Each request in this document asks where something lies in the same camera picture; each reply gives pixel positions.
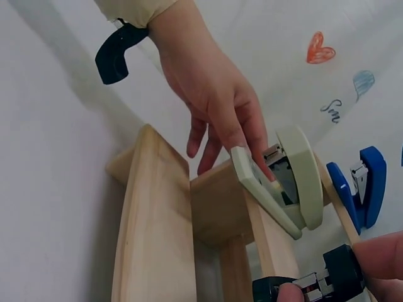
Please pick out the person's left fingers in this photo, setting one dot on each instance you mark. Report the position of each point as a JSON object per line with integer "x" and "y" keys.
{"x": 248, "y": 126}

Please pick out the wooden shelf rack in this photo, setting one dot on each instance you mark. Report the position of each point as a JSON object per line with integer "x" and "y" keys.
{"x": 151, "y": 220}

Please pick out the person's right hand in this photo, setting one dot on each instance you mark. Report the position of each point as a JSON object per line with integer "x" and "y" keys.
{"x": 382, "y": 267}

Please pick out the person's left hand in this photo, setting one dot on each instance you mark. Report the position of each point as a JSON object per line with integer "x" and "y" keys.
{"x": 201, "y": 78}

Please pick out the person's right thumb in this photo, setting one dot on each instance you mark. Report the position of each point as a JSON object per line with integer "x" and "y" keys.
{"x": 382, "y": 264}

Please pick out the black stapler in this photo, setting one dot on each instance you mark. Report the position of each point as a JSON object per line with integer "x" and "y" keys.
{"x": 338, "y": 267}

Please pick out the black wrist band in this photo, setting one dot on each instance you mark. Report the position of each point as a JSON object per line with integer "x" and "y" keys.
{"x": 115, "y": 59}

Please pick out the beige stapler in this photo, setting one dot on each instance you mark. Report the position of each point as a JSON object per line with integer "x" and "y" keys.
{"x": 302, "y": 176}

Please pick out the blue stapler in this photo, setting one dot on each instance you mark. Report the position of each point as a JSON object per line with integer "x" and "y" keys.
{"x": 373, "y": 176}

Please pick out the person's right fingers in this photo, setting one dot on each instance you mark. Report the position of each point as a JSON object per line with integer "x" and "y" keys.
{"x": 290, "y": 294}

